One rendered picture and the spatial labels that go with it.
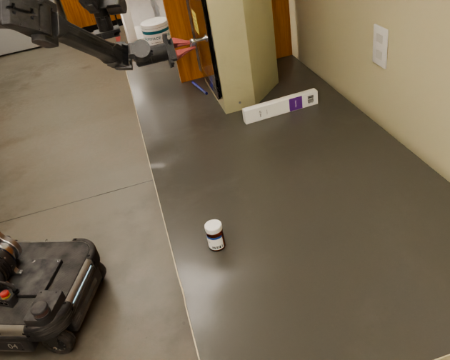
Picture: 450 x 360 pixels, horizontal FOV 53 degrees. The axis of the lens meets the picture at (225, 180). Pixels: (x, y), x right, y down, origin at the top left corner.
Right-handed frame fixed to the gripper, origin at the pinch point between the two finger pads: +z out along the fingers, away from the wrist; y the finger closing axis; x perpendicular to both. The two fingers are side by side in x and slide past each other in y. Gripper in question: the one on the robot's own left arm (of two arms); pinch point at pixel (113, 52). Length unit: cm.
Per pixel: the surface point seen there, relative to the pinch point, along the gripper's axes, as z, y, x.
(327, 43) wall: 4, 75, -36
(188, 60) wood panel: 7.6, 27.8, -8.7
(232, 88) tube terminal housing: 7, 36, -46
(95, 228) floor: 110, -42, 37
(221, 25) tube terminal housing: -14, 36, -46
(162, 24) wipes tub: 2.1, 24.2, 29.1
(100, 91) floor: 109, -31, 247
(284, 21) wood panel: 2, 70, -9
